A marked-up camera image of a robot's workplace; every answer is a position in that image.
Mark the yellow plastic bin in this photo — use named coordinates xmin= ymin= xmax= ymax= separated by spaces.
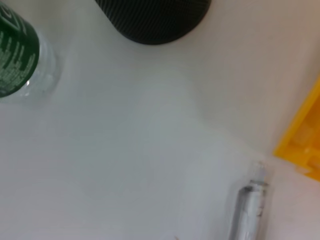
xmin=272 ymin=76 xmax=320 ymax=179

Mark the silver ballpoint pen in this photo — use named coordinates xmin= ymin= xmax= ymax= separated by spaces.
xmin=227 ymin=161 xmax=270 ymax=240

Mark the black mesh pen holder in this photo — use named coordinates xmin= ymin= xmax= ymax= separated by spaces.
xmin=93 ymin=0 xmax=212 ymax=46

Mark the clear green-label water bottle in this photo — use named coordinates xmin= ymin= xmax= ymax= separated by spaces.
xmin=0 ymin=0 xmax=58 ymax=104

